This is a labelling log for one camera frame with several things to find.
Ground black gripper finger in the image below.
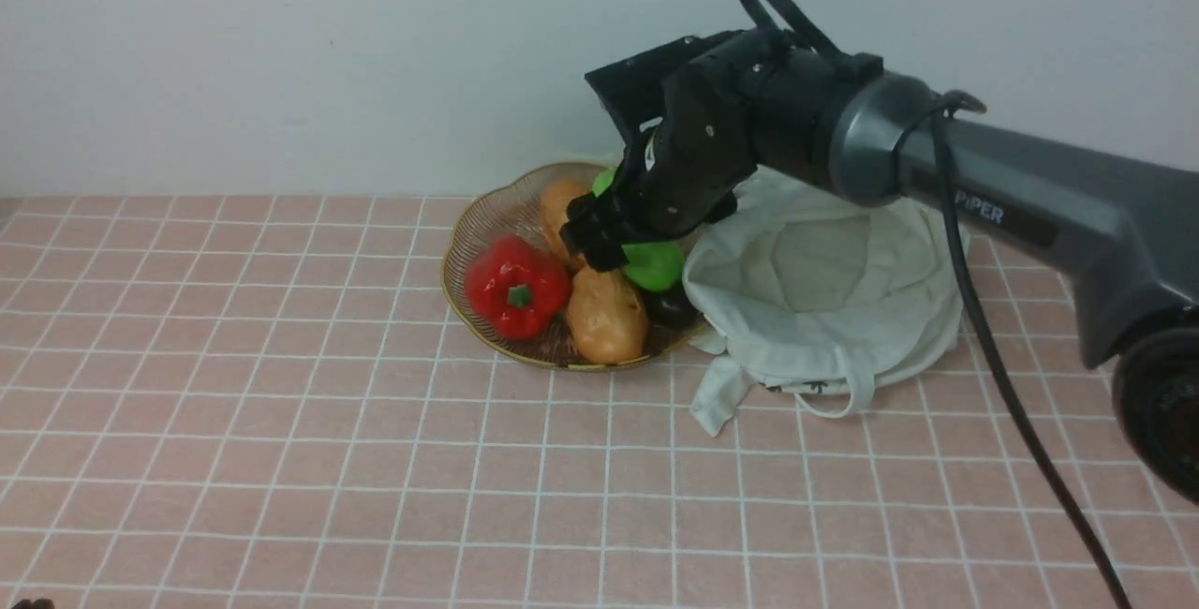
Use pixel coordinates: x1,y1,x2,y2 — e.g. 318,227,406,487
560,189,657,272

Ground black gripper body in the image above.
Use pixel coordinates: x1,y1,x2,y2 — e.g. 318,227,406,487
639,28,882,239

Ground green bumpy vegetable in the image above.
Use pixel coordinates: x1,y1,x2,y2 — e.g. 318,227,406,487
591,169,687,293

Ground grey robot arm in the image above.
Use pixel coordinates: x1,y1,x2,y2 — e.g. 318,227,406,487
561,28,1198,501

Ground white cloth tote bag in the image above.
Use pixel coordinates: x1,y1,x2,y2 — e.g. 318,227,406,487
682,169,963,438

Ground rear brown potato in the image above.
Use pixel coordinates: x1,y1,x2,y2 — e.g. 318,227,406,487
540,177,590,275

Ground brown potato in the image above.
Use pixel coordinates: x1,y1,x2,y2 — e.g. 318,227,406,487
565,267,647,364
540,177,590,275

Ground front brown potato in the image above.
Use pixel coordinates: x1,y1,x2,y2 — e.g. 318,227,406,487
565,267,647,364

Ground red bell pepper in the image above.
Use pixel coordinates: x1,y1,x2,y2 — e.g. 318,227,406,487
464,234,572,340

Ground dark purple eggplant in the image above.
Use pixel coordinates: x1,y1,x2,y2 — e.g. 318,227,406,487
641,281,701,331

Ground gold wire fruit basket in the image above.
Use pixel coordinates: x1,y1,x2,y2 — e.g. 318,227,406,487
441,156,707,373

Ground black camera mount box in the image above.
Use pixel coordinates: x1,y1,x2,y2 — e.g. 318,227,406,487
584,30,742,145

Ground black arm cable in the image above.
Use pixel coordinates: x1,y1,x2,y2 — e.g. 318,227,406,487
731,0,1134,609

